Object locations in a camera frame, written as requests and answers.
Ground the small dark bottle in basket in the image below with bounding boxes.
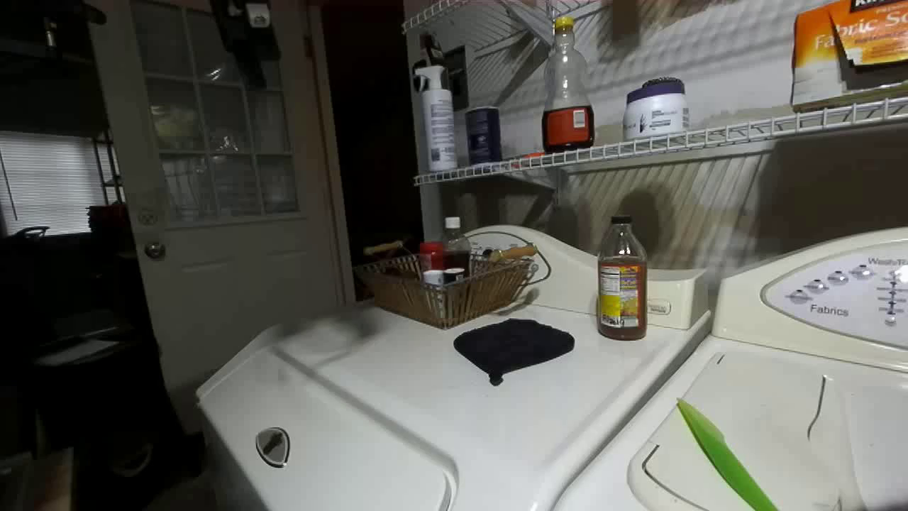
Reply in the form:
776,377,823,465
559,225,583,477
446,217,471,271

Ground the black cloth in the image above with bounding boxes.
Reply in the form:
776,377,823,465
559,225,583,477
453,319,576,386

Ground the orange fabric softener box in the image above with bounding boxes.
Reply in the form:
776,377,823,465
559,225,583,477
792,0,908,108

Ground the white dryer right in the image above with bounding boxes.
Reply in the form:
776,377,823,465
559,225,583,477
557,228,908,511

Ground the red lid jar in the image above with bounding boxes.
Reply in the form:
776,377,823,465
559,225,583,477
419,241,446,285

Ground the white door with window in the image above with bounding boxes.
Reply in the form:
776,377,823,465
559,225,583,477
88,0,351,431

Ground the wicker basket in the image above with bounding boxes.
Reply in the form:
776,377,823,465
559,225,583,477
356,257,537,330

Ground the white wire shelf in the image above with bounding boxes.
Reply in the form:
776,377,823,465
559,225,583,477
400,0,606,68
410,95,908,191

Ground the white washer left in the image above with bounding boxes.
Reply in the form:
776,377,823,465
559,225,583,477
199,225,708,511

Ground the white wire top shelf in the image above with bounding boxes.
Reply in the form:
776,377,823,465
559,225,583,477
400,0,606,68

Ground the amber vinegar bottle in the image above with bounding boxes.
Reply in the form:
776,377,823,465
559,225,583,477
596,217,646,340

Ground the white jar purple lid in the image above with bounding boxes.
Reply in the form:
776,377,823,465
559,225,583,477
623,78,687,140

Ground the dark blue can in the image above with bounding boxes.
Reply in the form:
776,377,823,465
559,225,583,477
464,108,503,166

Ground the white wire bottom shelf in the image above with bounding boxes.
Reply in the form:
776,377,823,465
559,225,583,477
410,95,908,191

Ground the green plastic stick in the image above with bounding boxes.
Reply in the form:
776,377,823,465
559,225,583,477
676,400,776,511

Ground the transparent bottle yellow cap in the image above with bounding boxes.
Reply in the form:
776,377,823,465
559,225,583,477
541,15,593,154

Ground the white spray bottle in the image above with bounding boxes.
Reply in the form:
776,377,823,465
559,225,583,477
413,65,456,173

